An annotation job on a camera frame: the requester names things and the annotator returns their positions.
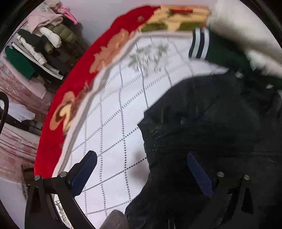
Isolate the black curved frame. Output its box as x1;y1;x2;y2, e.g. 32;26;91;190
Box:
0;92;10;134

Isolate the grey rounded object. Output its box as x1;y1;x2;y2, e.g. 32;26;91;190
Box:
100;209;129;229

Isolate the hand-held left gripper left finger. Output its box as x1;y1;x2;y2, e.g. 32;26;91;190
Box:
24;150;98;229

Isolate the black garment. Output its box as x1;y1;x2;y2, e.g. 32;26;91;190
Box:
124;72;282;229

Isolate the green white striped-cuff jacket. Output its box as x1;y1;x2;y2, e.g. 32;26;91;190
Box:
188;0;282;88

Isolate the pink plush cloth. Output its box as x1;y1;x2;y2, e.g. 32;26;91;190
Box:
0;55;56;183

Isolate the pile of folded clothes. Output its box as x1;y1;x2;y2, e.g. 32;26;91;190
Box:
4;0;91;82

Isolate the red floral blanket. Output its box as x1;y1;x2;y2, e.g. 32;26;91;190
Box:
34;5;212;179

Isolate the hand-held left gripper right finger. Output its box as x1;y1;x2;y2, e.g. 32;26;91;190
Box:
186;151;257;229

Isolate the white cloth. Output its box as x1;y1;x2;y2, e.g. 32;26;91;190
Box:
0;102;36;123

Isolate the white quilted bedspread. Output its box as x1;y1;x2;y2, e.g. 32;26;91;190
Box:
52;31;229;229

